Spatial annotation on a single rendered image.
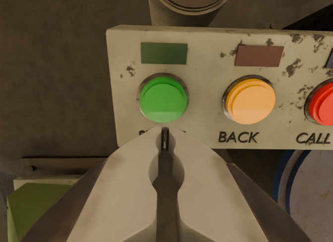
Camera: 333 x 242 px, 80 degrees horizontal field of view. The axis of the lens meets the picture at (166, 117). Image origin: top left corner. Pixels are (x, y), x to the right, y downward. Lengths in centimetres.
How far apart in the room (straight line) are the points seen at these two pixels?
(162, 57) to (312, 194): 40
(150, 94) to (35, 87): 77
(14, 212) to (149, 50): 61
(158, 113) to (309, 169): 35
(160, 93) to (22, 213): 58
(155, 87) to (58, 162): 77
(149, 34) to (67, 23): 73
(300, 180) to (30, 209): 65
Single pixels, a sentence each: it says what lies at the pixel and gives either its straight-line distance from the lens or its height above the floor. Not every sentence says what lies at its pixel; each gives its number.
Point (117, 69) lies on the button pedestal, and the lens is 17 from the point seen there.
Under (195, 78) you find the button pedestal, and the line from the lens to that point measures 17.
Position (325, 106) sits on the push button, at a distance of 22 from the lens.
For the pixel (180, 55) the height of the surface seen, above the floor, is 61.
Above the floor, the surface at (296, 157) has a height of 42.
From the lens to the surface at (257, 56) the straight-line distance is 18.
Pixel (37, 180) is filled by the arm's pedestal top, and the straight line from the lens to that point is 83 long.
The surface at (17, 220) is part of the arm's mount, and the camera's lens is 67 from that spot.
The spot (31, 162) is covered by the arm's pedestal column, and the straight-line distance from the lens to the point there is 95.
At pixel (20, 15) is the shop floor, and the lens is 96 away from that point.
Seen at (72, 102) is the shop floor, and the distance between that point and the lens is 85.
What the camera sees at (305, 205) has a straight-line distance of 49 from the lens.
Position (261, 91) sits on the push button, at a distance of 18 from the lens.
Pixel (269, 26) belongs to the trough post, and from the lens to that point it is 90.
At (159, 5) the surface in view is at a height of 50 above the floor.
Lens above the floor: 78
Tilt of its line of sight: 82 degrees down
